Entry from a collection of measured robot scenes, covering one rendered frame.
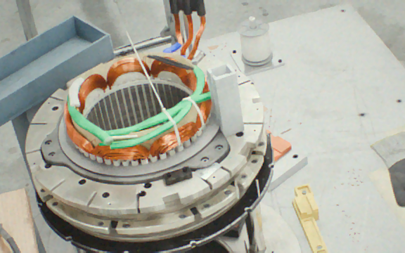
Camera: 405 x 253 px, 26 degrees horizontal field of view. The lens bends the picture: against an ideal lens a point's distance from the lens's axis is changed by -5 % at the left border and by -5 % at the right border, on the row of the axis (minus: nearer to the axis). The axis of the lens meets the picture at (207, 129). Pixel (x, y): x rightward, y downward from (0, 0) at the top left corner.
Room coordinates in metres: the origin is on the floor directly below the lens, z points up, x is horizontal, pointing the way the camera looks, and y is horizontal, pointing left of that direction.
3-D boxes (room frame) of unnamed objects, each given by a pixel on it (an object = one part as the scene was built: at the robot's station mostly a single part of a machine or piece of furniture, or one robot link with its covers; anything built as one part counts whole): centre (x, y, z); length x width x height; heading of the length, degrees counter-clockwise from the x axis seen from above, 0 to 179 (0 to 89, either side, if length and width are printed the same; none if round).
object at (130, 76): (1.03, 0.09, 1.12); 0.05 x 0.01 x 0.02; 103
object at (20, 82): (1.20, 0.26, 0.92); 0.25 x 0.11 x 0.28; 125
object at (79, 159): (0.95, 0.08, 1.05); 0.22 x 0.22 x 0.12
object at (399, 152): (1.08, -0.34, 0.79); 0.24 x 0.13 x 0.02; 10
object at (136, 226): (0.81, 0.08, 1.05); 0.09 x 0.04 x 0.01; 103
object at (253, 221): (0.96, -0.04, 0.91); 0.02 x 0.02 x 0.21
